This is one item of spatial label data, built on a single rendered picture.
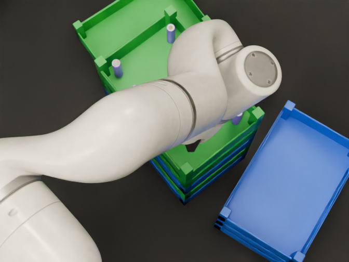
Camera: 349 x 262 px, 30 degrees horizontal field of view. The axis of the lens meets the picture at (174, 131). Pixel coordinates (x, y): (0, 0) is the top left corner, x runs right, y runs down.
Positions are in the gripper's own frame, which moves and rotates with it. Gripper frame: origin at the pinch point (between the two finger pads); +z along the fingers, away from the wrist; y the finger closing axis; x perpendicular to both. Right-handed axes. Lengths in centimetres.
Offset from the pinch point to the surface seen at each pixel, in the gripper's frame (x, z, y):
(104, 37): 4, 42, -38
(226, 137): 12.4, 2.3, 1.4
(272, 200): 28.2, 12.5, 13.5
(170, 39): 3.7, 4.1, -20.9
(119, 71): -7.4, 7.6, -14.6
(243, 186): 22.6, 15.1, 9.4
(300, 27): 52, 20, -34
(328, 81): 56, 18, -18
